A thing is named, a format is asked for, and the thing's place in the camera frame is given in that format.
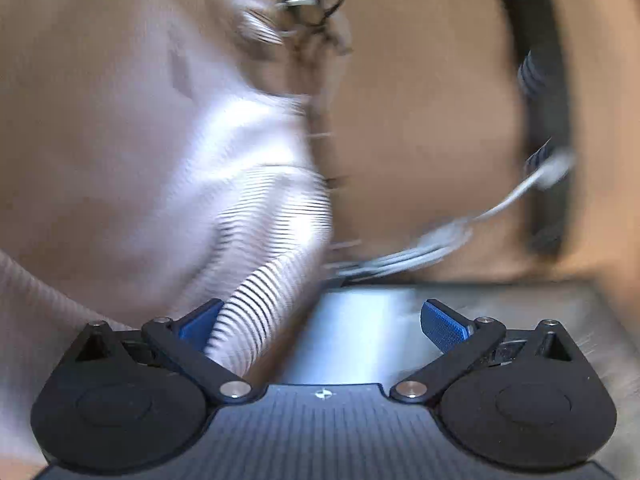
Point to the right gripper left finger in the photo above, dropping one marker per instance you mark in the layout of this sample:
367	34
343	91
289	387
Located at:
180	345

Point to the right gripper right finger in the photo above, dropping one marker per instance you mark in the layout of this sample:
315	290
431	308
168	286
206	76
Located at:
464	344

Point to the beige striped knit garment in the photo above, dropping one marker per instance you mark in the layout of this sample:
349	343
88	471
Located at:
154	156

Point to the black wall power strip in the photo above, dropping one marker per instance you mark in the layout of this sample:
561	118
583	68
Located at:
541	74

